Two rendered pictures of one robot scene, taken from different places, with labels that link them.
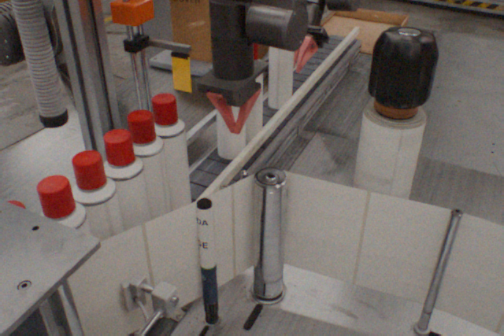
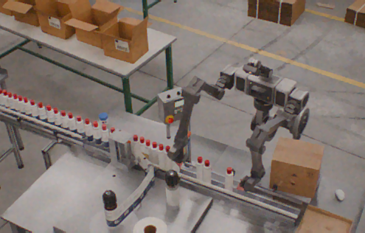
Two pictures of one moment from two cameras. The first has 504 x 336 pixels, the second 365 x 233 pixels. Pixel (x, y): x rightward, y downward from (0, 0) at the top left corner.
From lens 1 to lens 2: 3.42 m
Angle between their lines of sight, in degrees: 73
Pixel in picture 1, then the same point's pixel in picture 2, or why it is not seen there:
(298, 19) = (170, 154)
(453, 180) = (186, 223)
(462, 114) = not seen: outside the picture
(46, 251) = (122, 139)
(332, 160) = (196, 200)
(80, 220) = (147, 147)
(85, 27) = not seen: hidden behind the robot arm
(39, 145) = (215, 144)
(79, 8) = not seen: hidden behind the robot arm
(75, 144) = (216, 152)
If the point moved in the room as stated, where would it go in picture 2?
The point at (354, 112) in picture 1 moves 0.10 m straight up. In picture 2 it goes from (238, 216) to (239, 206)
